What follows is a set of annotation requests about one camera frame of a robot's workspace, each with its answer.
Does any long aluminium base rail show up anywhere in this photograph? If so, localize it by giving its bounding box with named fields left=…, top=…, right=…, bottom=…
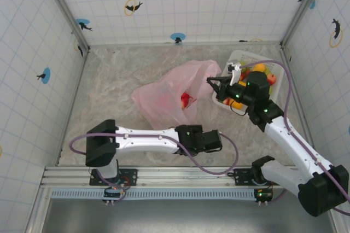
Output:
left=40, top=165, right=339, bottom=188

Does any red fake fruit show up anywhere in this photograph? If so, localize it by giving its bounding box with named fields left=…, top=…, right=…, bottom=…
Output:
left=180, top=92, right=194, bottom=110

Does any pink plastic bag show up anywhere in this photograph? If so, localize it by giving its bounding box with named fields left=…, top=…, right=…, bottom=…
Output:
left=131, top=59, right=222, bottom=131

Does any marbled plastic table cover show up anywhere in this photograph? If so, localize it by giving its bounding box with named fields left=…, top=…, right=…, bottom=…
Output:
left=57, top=43, right=320, bottom=167

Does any aluminium frame post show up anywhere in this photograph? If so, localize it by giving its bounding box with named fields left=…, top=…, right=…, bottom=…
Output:
left=280, top=0, right=330, bottom=48
left=38, top=0, right=91, bottom=53

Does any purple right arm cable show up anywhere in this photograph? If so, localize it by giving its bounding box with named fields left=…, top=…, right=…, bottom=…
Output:
left=239, top=60, right=350, bottom=216

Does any grey metal panel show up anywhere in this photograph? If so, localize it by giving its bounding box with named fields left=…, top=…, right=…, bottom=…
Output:
left=40, top=199, right=336, bottom=233

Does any white plastic basket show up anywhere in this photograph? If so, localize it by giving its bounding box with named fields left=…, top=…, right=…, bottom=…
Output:
left=212, top=49, right=285, bottom=112

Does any aluminium frame cross bar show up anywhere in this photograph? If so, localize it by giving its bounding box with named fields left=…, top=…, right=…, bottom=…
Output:
left=89, top=40, right=284, bottom=46

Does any grey slotted cable duct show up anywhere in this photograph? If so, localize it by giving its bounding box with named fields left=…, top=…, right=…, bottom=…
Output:
left=50, top=188, right=259, bottom=200

